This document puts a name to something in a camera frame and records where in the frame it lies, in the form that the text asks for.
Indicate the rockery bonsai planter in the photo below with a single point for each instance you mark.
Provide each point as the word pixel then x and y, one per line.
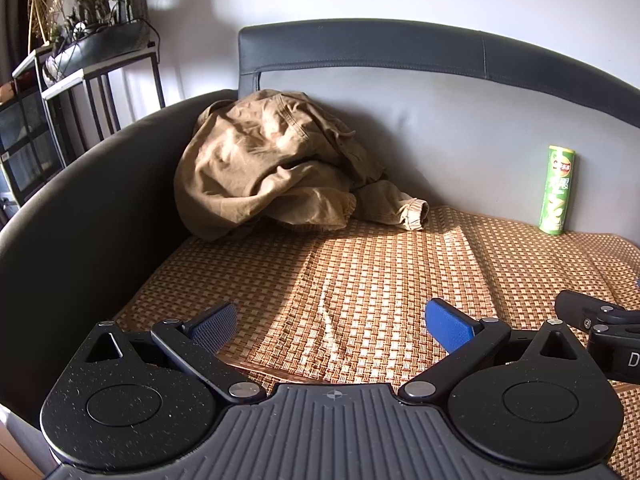
pixel 100 35

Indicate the black glass-door cabinet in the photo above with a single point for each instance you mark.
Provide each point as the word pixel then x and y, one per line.
pixel 25 135

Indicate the black metal side table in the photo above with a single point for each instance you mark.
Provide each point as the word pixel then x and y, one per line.
pixel 95 72

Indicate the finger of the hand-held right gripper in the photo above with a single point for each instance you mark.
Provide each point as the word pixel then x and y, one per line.
pixel 580 307

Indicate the grey sofa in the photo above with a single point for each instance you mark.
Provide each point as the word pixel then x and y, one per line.
pixel 75 220

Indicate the green chips can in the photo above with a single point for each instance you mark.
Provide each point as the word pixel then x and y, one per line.
pixel 557 190

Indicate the brown woven mat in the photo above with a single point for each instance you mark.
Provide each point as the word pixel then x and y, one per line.
pixel 380 270

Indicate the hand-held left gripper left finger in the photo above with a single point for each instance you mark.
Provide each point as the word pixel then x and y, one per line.
pixel 215 327

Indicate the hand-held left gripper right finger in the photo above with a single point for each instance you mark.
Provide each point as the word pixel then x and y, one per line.
pixel 447 327

